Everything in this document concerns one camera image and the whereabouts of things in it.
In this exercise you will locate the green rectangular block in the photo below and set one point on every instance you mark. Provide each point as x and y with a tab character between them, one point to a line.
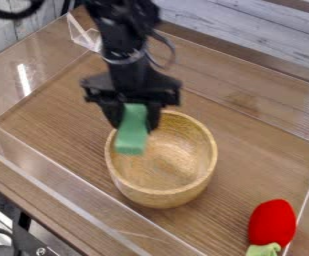
131	132

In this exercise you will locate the brown wooden bowl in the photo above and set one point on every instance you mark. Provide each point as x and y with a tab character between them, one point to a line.
171	172

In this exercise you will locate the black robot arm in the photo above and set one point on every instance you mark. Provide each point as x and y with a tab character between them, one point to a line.
131	9

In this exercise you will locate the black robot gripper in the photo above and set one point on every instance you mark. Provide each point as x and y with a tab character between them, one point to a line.
131	81

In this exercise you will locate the black table leg bracket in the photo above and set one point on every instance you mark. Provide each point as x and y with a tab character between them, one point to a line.
25	244

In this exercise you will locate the red plush strawberry toy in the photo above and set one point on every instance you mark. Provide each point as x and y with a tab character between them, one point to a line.
271	228

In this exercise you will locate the clear acrylic corner bracket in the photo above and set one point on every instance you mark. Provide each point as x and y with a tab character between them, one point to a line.
85	38

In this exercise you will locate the clear acrylic enclosure walls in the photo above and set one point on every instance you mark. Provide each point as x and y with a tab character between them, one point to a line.
248	98

